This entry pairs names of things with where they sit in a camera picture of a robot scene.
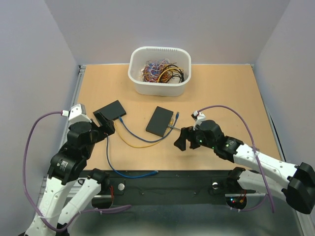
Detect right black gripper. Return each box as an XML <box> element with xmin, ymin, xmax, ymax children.
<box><xmin>172</xmin><ymin>124</ymin><xmax>216</xmax><ymax>151</ymax></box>

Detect black network switch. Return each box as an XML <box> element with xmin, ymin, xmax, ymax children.
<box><xmin>146</xmin><ymin>106</ymin><xmax>174</xmax><ymax>138</ymax></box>
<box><xmin>93</xmin><ymin>100</ymin><xmax>126</xmax><ymax>121</ymax></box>

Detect yellow ethernet cable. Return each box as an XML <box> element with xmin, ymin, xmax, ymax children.
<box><xmin>114</xmin><ymin>118</ymin><xmax>175</xmax><ymax>148</ymax></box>

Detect blue ethernet cable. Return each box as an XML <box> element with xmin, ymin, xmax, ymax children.
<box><xmin>106</xmin><ymin>136</ymin><xmax>159</xmax><ymax>178</ymax></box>
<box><xmin>118</xmin><ymin>112</ymin><xmax>181</xmax><ymax>144</ymax></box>

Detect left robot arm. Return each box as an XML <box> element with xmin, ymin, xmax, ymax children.
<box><xmin>23</xmin><ymin>108</ymin><xmax>115</xmax><ymax>236</ymax></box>

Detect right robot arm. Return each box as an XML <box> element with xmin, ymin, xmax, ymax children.
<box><xmin>174</xmin><ymin>120</ymin><xmax>315</xmax><ymax>214</ymax></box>

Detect white plastic tub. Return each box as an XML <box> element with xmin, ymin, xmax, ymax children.
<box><xmin>128</xmin><ymin>46</ymin><xmax>191</xmax><ymax>96</ymax></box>

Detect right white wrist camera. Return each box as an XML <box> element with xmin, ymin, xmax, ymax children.
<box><xmin>191</xmin><ymin>110</ymin><xmax>206</xmax><ymax>130</ymax></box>

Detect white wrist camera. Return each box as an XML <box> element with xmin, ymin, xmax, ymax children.
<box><xmin>62</xmin><ymin>103</ymin><xmax>92</xmax><ymax>124</ymax></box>
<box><xmin>191</xmin><ymin>110</ymin><xmax>206</xmax><ymax>130</ymax></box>

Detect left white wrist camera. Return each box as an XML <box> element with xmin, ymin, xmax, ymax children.
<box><xmin>62</xmin><ymin>103</ymin><xmax>92</xmax><ymax>124</ymax></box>

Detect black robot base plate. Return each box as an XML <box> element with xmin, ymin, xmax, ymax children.
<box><xmin>91</xmin><ymin>169</ymin><xmax>256</xmax><ymax>212</ymax></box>

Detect tangled coloured wires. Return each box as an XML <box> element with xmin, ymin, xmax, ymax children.
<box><xmin>139</xmin><ymin>57</ymin><xmax>186</xmax><ymax>84</ymax></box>

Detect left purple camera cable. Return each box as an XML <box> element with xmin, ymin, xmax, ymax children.
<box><xmin>22</xmin><ymin>111</ymin><xmax>132</xmax><ymax>233</ymax></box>

